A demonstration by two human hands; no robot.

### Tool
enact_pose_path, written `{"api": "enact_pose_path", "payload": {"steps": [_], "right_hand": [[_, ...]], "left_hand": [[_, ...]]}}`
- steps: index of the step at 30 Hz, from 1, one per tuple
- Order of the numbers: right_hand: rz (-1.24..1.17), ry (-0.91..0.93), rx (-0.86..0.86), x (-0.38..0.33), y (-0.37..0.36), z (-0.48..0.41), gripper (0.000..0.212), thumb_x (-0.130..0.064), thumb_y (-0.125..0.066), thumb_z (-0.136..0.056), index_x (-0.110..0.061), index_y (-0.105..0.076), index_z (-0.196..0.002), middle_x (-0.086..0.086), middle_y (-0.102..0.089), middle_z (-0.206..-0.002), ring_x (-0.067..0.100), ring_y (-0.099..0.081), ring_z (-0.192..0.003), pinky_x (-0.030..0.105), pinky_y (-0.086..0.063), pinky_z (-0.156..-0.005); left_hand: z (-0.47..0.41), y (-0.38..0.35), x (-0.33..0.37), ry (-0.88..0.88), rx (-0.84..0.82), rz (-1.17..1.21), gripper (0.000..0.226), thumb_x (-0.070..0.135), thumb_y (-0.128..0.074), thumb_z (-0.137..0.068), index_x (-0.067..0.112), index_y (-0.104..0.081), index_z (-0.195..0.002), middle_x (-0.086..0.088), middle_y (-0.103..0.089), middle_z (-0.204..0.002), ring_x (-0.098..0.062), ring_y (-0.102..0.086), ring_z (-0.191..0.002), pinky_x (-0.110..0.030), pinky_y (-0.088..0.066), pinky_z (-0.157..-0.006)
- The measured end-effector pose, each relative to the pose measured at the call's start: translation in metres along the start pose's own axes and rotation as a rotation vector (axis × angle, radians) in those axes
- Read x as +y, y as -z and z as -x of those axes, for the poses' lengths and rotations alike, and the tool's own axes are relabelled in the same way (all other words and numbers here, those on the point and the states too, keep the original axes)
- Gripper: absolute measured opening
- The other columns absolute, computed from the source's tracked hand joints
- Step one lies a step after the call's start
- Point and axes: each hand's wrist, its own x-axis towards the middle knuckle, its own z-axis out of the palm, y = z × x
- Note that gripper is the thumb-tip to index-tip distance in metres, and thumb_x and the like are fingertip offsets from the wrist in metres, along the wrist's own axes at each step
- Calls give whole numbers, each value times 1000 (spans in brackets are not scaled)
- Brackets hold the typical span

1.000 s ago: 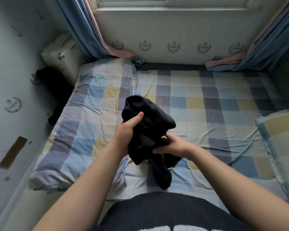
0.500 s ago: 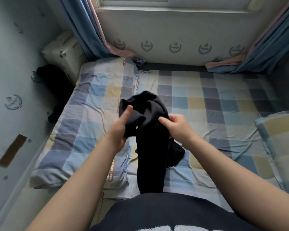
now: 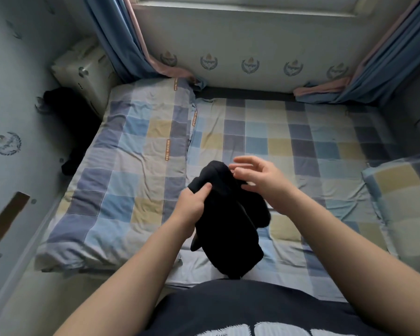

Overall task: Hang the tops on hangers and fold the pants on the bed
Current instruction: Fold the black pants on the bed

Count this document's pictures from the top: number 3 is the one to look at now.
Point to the person's left hand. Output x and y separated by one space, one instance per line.
189 206

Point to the person's right hand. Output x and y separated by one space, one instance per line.
266 182

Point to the black sweatpants with drawstring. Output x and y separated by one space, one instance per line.
227 234

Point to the person's right forearm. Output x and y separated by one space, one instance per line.
364 262

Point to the person's left forearm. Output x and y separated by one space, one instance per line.
126 283

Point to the bed with plaid sheet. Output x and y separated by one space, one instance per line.
315 136

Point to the person's dark shirt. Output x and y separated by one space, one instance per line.
266 311

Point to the plaid quilt with orange tags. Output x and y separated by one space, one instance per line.
119 178

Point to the plaid pillow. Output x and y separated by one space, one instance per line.
406 206

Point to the blue curtain with pink lining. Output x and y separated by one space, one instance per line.
112 31
392 59

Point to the white framed window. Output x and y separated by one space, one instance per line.
266 4

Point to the brown cardboard piece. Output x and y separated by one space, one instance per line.
7 217

